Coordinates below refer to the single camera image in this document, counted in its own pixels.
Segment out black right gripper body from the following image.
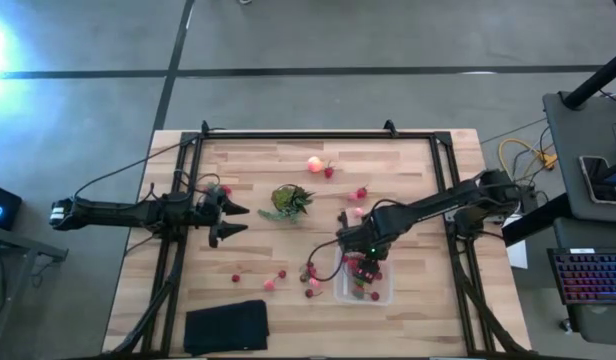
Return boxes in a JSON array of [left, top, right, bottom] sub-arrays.
[[348, 253, 387, 289]]

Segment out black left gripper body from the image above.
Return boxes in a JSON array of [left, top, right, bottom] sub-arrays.
[[193, 185, 228, 250]]

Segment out clear plastic tupperware container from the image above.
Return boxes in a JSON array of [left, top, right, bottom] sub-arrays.
[[332, 247, 395, 307]]

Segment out small potted succulent plant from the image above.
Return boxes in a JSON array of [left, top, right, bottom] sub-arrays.
[[257, 183, 316, 224]]

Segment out black folded cloth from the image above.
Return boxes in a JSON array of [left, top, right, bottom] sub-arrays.
[[182, 298, 271, 357]]

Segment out white paper sheet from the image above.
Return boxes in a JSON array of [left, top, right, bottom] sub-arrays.
[[505, 214, 530, 271]]

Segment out grey metal side stand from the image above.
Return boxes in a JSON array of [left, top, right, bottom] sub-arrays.
[[0, 224, 69, 360]]

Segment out black box with blue light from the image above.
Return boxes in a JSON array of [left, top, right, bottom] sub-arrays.
[[0, 182, 23, 232]]

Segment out backlit RGB keyboard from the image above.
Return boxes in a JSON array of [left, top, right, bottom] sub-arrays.
[[548, 247, 616, 306]]

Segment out grey side desk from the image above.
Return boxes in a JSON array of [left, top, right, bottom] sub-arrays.
[[541, 91, 616, 224]]

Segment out dark office chair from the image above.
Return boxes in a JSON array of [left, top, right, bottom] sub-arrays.
[[557, 302, 616, 347]]

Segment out black smartphone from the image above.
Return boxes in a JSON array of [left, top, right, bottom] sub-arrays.
[[579, 155, 616, 205]]

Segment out black pole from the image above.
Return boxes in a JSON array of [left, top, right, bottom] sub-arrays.
[[561, 45, 616, 111]]

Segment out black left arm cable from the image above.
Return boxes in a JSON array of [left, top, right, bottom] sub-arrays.
[[72, 127, 227, 201]]

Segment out yellow cable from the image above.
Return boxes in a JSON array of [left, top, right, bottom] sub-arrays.
[[496, 138, 559, 186]]

